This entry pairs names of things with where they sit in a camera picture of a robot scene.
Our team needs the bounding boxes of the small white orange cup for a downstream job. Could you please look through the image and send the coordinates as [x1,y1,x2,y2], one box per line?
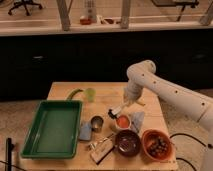
[113,115,131,131]

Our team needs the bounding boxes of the black cable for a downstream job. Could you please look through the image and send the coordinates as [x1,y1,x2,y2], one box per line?
[169,132,213,171]

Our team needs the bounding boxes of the black office chair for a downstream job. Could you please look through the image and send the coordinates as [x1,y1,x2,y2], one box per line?
[8,0,43,16]

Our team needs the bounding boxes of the orange bowl with nuts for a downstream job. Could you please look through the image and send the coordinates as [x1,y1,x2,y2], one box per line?
[141,129,173,162]

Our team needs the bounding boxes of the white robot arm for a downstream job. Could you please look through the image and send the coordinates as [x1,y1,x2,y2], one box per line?
[124,60,213,171]

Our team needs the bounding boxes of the green plastic tray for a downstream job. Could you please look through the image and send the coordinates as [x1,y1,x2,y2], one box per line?
[21,100,82,159]

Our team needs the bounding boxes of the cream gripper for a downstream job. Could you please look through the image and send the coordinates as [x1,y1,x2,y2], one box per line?
[123,87,142,106]

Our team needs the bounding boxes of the metal fork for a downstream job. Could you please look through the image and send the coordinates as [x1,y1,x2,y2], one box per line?
[87,135,113,150]

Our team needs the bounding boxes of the black stand post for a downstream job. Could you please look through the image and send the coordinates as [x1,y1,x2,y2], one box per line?
[5,138,14,171]

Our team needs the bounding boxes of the small metal cup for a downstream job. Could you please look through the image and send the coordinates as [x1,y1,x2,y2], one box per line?
[91,116,104,132]

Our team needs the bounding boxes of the blue sponge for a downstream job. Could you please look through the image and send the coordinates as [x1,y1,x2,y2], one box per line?
[79,122,92,141]

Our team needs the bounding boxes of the white handled dish brush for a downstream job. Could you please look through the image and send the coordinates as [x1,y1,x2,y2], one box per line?
[108,104,125,119]

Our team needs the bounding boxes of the purple bowl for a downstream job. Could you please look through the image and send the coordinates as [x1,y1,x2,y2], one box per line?
[115,130,141,157]

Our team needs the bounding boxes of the red white bottle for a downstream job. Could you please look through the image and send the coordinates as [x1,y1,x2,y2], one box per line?
[80,0,97,25]

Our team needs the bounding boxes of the blue triangular cloth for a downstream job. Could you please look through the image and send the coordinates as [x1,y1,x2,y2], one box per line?
[130,112,144,133]

